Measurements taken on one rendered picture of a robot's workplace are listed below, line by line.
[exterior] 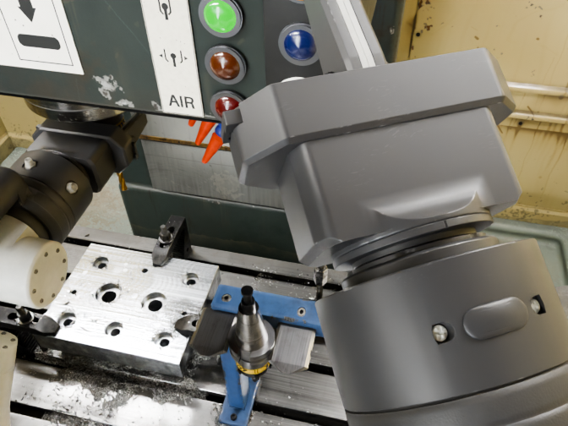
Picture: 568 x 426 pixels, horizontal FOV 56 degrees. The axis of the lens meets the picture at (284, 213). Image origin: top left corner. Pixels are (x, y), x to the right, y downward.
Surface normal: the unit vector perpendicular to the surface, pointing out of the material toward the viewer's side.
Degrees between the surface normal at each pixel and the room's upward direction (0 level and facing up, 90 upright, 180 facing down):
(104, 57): 90
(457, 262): 31
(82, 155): 0
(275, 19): 90
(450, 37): 90
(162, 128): 90
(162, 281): 0
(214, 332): 0
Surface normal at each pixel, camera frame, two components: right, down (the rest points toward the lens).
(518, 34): -0.22, 0.69
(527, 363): 0.22, -0.29
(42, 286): 0.97, 0.18
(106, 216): -0.01, -0.71
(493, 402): -0.07, -0.22
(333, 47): -0.96, 0.22
